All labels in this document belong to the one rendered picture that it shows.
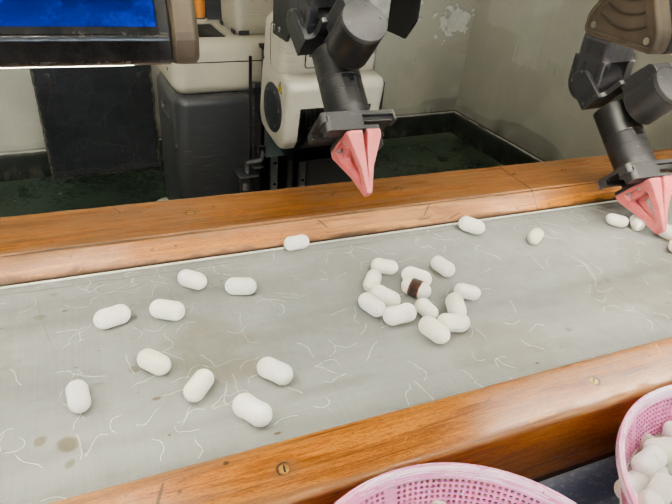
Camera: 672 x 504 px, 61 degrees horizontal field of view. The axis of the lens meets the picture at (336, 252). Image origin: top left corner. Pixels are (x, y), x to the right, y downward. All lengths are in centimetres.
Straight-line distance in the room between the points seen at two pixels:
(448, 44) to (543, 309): 259
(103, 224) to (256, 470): 40
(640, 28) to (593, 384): 31
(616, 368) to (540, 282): 18
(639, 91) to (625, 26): 38
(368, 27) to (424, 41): 239
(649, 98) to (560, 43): 191
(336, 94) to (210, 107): 73
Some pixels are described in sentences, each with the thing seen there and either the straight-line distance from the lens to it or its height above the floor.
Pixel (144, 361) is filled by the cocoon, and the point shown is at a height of 76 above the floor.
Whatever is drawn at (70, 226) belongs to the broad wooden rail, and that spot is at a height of 76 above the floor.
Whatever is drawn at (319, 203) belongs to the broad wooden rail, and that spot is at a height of 76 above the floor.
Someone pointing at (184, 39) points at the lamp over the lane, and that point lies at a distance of 34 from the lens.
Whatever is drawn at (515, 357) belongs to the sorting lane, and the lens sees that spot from 62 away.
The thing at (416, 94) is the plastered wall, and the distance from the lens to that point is 317.
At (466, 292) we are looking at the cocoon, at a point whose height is 75.
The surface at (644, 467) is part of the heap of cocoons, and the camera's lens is 58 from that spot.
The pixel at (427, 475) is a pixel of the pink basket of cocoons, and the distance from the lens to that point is 47.
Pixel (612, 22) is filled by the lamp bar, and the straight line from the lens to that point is 56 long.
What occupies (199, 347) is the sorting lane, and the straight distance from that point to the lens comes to 58.
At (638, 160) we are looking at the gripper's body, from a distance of 93.
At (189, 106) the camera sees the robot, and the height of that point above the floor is 66.
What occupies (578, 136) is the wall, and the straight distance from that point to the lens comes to 274.
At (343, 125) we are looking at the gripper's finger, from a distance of 70.
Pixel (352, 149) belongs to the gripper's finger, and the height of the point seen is 86.
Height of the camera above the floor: 113
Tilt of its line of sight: 33 degrees down
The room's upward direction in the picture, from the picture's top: 6 degrees clockwise
